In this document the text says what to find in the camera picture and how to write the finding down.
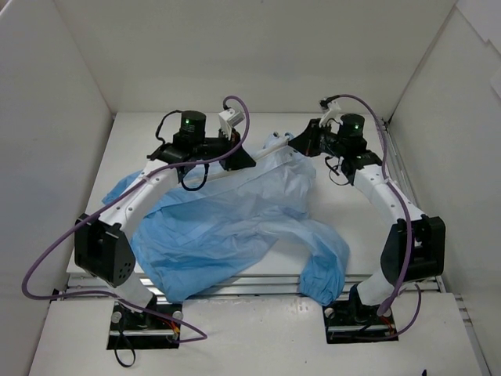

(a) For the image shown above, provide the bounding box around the light blue zip jacket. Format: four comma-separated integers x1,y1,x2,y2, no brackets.
101,132,350,307

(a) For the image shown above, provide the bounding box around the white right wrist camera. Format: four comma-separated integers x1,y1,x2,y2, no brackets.
319,97,341,126

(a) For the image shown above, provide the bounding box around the aluminium rail right side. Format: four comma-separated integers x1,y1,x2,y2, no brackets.
380,117,492,375

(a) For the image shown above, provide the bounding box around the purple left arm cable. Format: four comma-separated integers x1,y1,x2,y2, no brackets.
21,94,251,344

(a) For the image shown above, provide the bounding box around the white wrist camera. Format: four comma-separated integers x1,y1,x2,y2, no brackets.
319,97,341,126
218,108,245,139

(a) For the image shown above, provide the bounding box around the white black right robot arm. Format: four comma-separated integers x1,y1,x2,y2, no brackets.
289,114,445,323

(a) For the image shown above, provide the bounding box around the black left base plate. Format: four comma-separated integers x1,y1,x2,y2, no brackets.
106,302,181,350

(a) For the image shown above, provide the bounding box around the aluminium rail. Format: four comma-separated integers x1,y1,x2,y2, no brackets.
380,117,492,375
64,274,445,301

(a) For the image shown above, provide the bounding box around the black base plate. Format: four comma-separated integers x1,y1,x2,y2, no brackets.
106,302,181,350
323,300,398,345

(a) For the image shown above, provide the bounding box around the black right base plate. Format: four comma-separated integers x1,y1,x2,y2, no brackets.
323,300,398,345

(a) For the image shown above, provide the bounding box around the aluminium rail front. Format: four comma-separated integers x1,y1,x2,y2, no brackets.
64,274,445,301

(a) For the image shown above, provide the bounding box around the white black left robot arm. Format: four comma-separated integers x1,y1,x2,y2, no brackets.
74,107,256,329

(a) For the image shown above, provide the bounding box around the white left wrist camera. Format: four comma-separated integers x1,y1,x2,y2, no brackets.
218,108,245,139

